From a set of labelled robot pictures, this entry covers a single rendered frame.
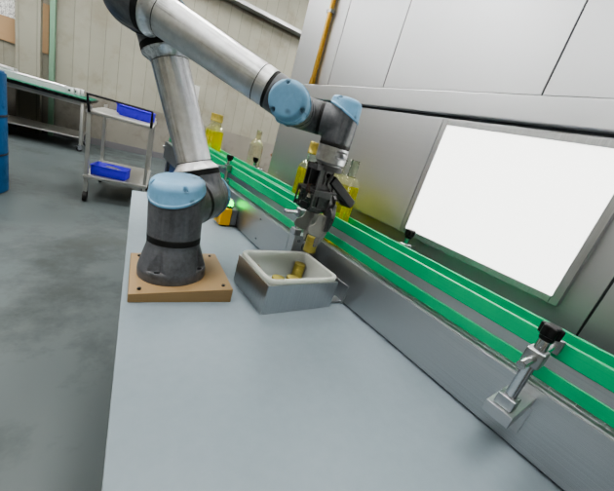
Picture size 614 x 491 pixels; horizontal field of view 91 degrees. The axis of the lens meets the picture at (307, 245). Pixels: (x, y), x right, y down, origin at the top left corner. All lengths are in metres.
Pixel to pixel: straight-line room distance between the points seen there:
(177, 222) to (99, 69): 6.67
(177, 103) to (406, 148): 0.66
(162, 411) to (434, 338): 0.54
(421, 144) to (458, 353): 0.59
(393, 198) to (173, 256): 0.67
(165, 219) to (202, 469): 0.46
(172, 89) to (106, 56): 6.47
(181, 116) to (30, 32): 6.51
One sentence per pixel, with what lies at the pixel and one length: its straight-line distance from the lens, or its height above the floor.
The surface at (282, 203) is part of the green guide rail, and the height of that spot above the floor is 0.94.
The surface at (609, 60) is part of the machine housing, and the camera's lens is 0.94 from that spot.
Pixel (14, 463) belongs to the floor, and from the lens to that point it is 1.46.
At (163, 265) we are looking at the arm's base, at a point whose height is 0.82.
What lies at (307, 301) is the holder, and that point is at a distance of 0.80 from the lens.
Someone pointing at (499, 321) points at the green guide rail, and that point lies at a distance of 0.71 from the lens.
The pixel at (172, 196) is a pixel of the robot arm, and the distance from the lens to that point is 0.69.
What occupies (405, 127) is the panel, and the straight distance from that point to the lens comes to 1.06.
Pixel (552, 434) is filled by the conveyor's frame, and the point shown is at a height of 0.82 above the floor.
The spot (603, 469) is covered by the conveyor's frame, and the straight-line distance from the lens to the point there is 0.72.
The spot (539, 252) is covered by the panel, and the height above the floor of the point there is 1.07.
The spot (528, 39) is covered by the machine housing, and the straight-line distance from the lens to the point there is 1.02.
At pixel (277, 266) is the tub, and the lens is 0.90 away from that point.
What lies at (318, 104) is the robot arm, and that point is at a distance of 0.76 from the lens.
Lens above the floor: 1.15
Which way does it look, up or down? 18 degrees down
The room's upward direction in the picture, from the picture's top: 17 degrees clockwise
